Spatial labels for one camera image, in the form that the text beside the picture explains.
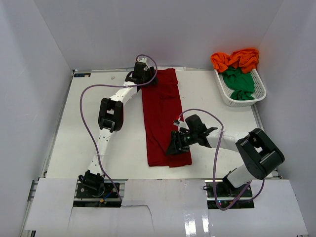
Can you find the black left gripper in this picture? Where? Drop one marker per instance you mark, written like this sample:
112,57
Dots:
152,73

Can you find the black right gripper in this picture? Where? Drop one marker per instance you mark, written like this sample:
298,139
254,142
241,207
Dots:
178,147

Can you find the red t shirt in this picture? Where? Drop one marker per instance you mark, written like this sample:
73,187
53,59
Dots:
161,106

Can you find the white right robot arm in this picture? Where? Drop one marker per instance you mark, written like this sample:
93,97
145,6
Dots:
259,154

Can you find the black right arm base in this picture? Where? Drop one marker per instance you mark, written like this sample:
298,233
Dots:
225,198

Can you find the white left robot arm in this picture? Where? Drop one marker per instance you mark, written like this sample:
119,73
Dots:
111,111

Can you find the black table label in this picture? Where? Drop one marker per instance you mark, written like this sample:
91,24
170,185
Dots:
82,75

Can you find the green t shirt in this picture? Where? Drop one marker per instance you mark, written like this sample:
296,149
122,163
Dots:
241,83

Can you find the orange t shirt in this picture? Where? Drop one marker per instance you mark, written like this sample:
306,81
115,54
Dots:
246,59

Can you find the white perforated plastic basket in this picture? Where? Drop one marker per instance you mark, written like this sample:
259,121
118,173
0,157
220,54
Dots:
259,93

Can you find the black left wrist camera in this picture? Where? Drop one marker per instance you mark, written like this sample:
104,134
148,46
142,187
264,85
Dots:
130,75

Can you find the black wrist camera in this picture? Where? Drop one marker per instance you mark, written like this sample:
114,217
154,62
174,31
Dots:
197,128
130,75

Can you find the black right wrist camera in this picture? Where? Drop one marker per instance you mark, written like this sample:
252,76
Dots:
197,128

